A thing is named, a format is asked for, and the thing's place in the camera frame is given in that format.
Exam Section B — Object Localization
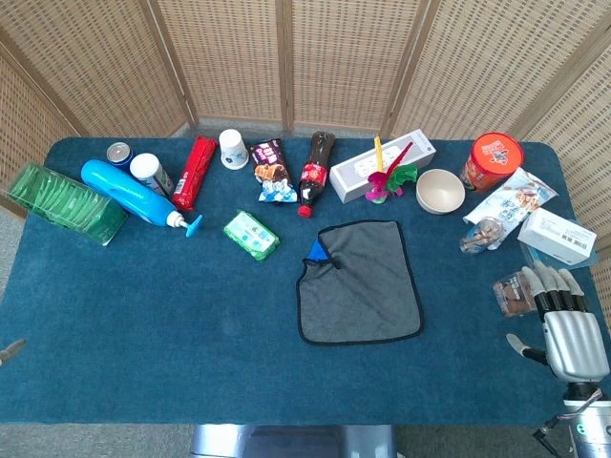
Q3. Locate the clear box of brown snacks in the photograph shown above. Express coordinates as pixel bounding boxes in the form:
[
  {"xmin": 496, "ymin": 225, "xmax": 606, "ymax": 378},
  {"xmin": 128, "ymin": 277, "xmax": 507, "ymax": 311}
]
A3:
[{"xmin": 492, "ymin": 269, "xmax": 539, "ymax": 318}]

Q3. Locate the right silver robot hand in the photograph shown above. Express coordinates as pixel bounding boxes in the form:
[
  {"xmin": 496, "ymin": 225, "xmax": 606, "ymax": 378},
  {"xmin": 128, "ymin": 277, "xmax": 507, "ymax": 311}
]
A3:
[{"xmin": 505, "ymin": 260, "xmax": 611, "ymax": 384}]

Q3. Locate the green wet tissue pack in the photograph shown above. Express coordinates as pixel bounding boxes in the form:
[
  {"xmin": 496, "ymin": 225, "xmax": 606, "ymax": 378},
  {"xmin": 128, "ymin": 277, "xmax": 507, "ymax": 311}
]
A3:
[{"xmin": 222, "ymin": 210, "xmax": 282, "ymax": 262}]

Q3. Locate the green transparent sachet box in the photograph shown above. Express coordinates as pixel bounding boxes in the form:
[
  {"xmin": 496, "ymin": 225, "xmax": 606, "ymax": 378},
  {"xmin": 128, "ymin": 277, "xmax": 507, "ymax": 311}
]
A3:
[{"xmin": 6, "ymin": 161, "xmax": 129, "ymax": 247}]

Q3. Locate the red biscuit packet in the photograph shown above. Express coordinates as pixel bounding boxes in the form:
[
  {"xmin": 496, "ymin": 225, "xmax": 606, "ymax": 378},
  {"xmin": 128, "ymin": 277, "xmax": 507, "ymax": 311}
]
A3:
[{"xmin": 171, "ymin": 135, "xmax": 219, "ymax": 213}]

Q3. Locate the beige bowl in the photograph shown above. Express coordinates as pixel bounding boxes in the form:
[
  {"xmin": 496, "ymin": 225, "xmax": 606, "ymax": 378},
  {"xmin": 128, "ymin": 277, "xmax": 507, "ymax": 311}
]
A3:
[{"xmin": 415, "ymin": 168, "xmax": 466, "ymax": 216}]

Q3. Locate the grey and blue cloth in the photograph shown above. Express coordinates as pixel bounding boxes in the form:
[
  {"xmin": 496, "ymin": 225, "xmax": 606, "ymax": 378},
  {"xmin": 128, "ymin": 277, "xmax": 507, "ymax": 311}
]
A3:
[{"xmin": 295, "ymin": 219, "xmax": 425, "ymax": 345}]

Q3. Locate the blue pump detergent bottle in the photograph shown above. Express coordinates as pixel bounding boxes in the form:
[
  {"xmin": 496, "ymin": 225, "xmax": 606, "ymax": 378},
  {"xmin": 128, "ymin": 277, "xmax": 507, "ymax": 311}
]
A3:
[{"xmin": 79, "ymin": 158, "xmax": 204, "ymax": 239}]

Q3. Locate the small clear jar with sticks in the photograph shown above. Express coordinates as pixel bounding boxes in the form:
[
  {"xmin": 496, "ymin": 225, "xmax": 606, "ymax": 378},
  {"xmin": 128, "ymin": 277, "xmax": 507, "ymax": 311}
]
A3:
[{"xmin": 459, "ymin": 217, "xmax": 506, "ymax": 256}]

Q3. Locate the long white cardboard box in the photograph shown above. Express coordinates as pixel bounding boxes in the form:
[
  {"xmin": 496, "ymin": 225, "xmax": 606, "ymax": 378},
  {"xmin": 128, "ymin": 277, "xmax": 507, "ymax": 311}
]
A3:
[{"xmin": 328, "ymin": 128, "xmax": 437, "ymax": 205}]

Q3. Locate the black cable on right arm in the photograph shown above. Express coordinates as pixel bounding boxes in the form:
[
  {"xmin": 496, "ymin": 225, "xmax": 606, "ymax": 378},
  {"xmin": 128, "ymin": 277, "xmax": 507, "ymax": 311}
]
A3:
[{"xmin": 533, "ymin": 386, "xmax": 603, "ymax": 458}]

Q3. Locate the white paper cup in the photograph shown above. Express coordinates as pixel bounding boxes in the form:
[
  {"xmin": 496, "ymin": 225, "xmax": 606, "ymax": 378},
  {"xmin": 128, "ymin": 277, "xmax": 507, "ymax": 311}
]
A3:
[{"xmin": 218, "ymin": 128, "xmax": 250, "ymax": 171}]

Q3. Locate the clear bluish plastic case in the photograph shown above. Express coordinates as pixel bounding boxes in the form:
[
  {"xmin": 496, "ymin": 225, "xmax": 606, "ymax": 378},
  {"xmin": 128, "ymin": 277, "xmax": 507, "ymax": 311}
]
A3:
[{"xmin": 518, "ymin": 240, "xmax": 600, "ymax": 272}]

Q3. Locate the cola plastic bottle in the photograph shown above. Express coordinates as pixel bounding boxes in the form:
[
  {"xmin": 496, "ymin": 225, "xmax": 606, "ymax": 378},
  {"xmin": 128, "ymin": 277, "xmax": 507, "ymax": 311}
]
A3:
[{"xmin": 297, "ymin": 131, "xmax": 337, "ymax": 219}]

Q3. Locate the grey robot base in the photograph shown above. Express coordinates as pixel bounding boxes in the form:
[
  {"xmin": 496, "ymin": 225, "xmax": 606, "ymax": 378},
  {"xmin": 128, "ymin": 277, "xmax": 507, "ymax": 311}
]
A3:
[{"xmin": 189, "ymin": 423, "xmax": 398, "ymax": 458}]

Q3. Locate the small white labelled box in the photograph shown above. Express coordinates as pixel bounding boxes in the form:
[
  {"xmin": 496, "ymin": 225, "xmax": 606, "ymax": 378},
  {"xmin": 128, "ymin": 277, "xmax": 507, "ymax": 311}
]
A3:
[{"xmin": 516, "ymin": 207, "xmax": 598, "ymax": 265}]

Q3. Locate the woven rattan folding screen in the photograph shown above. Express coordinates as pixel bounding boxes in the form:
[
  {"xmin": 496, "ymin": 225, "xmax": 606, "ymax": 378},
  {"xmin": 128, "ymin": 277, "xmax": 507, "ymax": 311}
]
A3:
[{"xmin": 0, "ymin": 0, "xmax": 611, "ymax": 330}]

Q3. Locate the white and blue snack bag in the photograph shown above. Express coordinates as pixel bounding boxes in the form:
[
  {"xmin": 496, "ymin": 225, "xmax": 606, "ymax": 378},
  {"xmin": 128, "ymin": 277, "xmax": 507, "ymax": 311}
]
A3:
[{"xmin": 463, "ymin": 166, "xmax": 558, "ymax": 250}]

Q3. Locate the blue metal drink can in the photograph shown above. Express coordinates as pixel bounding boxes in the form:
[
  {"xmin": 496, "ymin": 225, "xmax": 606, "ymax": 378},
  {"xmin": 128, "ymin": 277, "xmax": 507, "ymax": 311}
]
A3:
[{"xmin": 105, "ymin": 141, "xmax": 134, "ymax": 174}]

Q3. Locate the orange cylindrical snack tub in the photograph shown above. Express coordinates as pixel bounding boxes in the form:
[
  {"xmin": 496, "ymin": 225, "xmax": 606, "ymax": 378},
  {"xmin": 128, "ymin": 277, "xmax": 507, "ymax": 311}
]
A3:
[{"xmin": 460, "ymin": 132, "xmax": 525, "ymax": 194}]

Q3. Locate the blue felt table cover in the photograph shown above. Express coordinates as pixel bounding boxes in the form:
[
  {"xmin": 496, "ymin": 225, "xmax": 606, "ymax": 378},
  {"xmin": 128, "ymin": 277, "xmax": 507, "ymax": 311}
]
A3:
[{"xmin": 0, "ymin": 136, "xmax": 611, "ymax": 426}]

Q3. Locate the dark chocolate snack bag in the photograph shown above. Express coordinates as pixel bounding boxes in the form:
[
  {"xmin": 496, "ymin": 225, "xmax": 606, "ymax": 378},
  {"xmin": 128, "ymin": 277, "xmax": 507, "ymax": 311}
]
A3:
[{"xmin": 249, "ymin": 138, "xmax": 298, "ymax": 204}]

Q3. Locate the white canister with green label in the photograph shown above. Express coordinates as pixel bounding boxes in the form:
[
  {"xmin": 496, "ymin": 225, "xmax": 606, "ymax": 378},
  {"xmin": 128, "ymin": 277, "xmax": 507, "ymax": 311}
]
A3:
[{"xmin": 129, "ymin": 153, "xmax": 175, "ymax": 198}]

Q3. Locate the colourful feather shuttlecock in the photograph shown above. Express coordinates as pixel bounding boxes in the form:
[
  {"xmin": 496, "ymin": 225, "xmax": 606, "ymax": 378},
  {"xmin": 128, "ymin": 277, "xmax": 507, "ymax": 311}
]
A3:
[{"xmin": 365, "ymin": 135, "xmax": 419, "ymax": 203}]

